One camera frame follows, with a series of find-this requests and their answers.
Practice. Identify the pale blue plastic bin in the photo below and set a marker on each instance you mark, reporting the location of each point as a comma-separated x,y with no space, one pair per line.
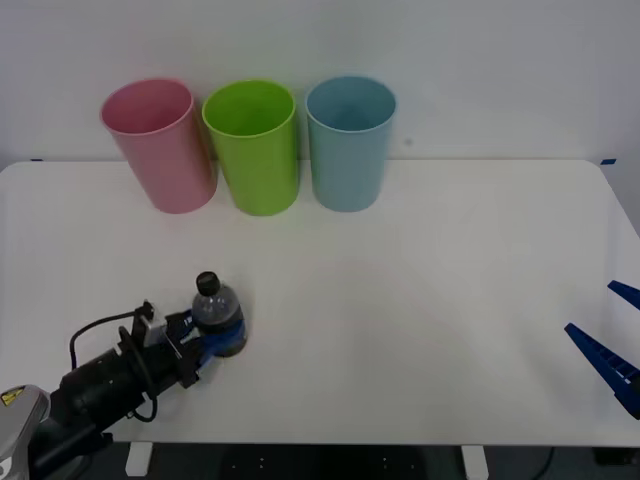
347,165

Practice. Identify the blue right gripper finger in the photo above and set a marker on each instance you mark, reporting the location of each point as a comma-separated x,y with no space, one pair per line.
627,292
607,360

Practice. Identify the white table leg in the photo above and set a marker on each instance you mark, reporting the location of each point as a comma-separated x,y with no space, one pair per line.
138,459
475,462

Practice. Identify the pink plastic bin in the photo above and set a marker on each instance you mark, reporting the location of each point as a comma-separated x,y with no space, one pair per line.
160,155

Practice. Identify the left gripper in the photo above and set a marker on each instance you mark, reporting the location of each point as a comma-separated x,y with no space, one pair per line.
182,352

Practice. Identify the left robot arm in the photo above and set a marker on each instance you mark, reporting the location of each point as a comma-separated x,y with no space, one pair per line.
100,380

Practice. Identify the green plastic bin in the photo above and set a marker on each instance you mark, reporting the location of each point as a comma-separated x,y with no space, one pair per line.
257,165

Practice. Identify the clear bottle with black cap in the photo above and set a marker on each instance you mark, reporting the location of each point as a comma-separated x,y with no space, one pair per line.
217,307

